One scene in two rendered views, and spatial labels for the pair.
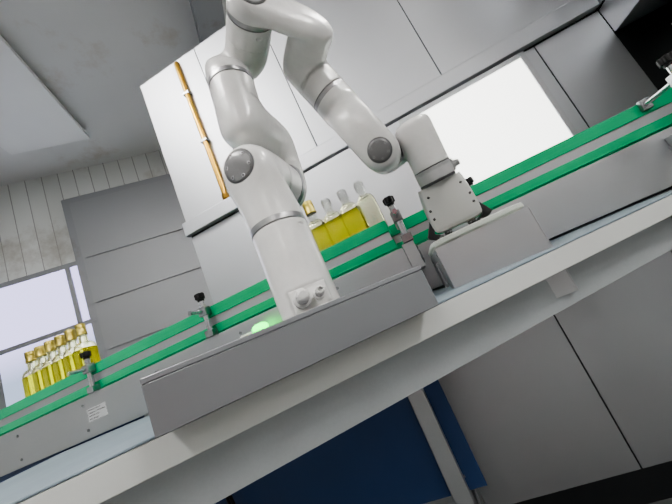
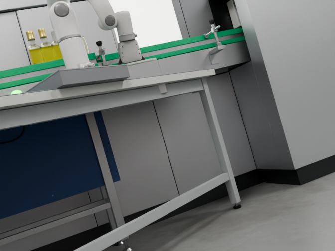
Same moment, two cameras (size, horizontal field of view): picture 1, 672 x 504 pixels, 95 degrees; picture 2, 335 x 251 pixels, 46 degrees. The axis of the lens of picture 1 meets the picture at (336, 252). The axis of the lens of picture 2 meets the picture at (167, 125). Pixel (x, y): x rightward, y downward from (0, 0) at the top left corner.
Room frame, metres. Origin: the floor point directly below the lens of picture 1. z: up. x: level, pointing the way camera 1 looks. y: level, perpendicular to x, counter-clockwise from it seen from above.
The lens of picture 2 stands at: (-0.98, 0.66, 0.52)
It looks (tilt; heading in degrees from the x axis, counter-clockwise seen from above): 0 degrees down; 328
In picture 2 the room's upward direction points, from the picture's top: 16 degrees counter-clockwise
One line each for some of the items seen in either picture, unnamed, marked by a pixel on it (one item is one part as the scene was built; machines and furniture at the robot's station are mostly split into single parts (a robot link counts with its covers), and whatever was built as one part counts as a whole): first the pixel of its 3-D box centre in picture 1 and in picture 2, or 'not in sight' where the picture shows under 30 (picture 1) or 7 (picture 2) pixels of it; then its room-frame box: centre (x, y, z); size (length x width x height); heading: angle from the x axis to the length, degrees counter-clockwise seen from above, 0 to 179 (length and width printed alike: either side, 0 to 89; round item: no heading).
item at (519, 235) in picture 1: (476, 255); (135, 77); (0.68, -0.28, 0.79); 0.27 x 0.17 x 0.08; 168
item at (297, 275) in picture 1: (297, 271); (78, 58); (0.47, 0.07, 0.87); 0.16 x 0.13 x 0.15; 14
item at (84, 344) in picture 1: (88, 359); not in sight; (1.15, 1.03, 1.02); 0.06 x 0.06 x 0.28; 78
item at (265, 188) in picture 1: (267, 193); (64, 23); (0.50, 0.07, 1.03); 0.13 x 0.10 x 0.16; 162
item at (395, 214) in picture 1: (398, 221); (101, 55); (0.77, -0.18, 0.95); 0.17 x 0.03 x 0.12; 168
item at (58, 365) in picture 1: (66, 370); not in sight; (1.17, 1.14, 1.02); 0.06 x 0.06 x 0.28; 78
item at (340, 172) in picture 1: (415, 165); (106, 28); (1.00, -0.37, 1.15); 0.90 x 0.03 x 0.34; 78
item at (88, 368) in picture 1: (81, 374); not in sight; (0.94, 0.87, 0.94); 0.07 x 0.04 x 0.13; 168
